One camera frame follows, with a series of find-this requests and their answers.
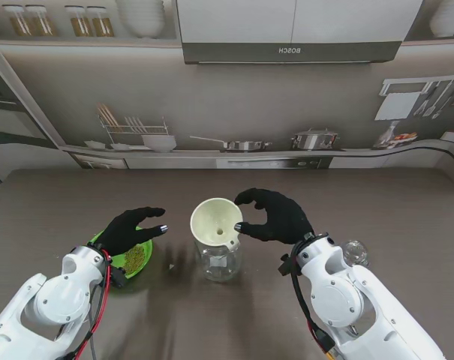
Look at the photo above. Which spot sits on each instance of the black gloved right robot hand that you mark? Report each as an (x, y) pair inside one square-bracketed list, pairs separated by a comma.
[(283, 217)]

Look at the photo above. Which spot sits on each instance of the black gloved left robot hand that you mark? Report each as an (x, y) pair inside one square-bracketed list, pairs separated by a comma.
[(125, 230)]

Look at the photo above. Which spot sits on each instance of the green plastic bowl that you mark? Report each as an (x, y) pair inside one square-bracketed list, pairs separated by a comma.
[(146, 251)]

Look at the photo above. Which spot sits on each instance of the mung beans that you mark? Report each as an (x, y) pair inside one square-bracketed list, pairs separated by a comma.
[(134, 258)]

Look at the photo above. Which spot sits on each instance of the cream plastic funnel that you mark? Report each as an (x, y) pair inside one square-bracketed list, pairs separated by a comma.
[(211, 219)]

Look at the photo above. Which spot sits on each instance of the clear glass jar lid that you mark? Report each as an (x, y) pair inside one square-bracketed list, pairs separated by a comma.
[(356, 253)]

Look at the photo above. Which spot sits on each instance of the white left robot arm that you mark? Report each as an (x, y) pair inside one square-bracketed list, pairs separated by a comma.
[(58, 296)]

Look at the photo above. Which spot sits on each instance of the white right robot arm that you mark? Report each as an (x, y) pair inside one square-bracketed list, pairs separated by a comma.
[(335, 300)]

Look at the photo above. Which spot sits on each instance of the clear glass jar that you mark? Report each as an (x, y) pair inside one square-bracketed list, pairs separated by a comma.
[(219, 264)]

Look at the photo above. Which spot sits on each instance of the printed kitchen backdrop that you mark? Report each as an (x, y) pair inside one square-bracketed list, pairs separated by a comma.
[(249, 105)]

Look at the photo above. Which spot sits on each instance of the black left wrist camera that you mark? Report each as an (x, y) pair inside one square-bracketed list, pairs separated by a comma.
[(118, 277)]

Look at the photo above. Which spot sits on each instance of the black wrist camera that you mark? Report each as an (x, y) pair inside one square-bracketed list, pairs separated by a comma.
[(286, 265), (118, 277)]

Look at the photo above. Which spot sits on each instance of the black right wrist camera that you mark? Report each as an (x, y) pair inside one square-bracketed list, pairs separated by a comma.
[(286, 265)]

